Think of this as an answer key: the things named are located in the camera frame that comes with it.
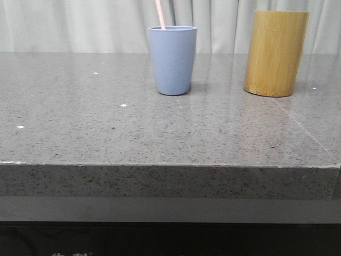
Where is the blue plastic cup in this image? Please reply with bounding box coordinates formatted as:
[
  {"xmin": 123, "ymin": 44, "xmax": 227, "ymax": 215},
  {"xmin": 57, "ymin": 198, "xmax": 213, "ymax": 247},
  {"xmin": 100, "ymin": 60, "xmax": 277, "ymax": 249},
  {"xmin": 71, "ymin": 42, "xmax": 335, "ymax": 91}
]
[{"xmin": 149, "ymin": 26, "xmax": 197, "ymax": 95}]

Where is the pink chopstick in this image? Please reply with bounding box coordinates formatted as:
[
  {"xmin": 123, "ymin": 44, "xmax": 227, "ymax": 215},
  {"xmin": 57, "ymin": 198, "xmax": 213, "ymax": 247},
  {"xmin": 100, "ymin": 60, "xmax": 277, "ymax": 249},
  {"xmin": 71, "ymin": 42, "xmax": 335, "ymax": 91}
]
[{"xmin": 155, "ymin": 0, "xmax": 166, "ymax": 30}]

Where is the bamboo cylinder holder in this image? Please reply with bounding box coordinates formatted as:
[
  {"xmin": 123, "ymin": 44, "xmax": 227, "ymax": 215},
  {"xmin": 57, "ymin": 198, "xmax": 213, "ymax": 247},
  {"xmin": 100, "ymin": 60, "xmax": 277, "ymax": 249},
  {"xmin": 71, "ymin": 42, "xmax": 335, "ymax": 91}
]
[{"xmin": 243, "ymin": 10, "xmax": 309, "ymax": 97}]

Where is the white curtain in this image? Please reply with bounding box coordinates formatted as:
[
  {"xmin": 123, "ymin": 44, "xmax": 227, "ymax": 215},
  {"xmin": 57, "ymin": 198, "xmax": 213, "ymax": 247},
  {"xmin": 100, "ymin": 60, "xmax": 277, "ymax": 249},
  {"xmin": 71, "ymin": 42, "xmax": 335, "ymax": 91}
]
[{"xmin": 1, "ymin": 1, "xmax": 340, "ymax": 54}]

